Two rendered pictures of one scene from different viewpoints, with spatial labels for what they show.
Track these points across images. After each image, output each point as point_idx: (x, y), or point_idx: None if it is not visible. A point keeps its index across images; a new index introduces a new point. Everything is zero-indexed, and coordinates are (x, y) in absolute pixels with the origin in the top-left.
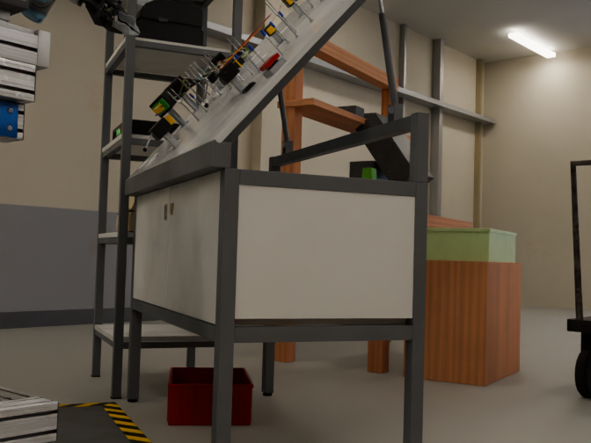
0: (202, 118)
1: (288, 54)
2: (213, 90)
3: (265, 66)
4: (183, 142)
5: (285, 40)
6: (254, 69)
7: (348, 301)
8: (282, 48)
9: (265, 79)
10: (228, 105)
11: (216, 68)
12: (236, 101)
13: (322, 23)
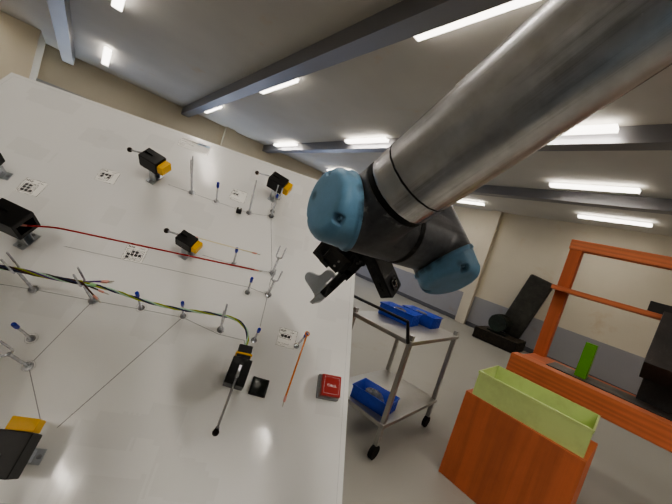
0: (46, 365)
1: (311, 351)
2: (226, 406)
3: (336, 397)
4: (71, 457)
5: (204, 260)
6: (159, 292)
7: None
8: (238, 296)
9: (310, 396)
10: (211, 403)
11: (102, 292)
12: (245, 409)
13: (339, 321)
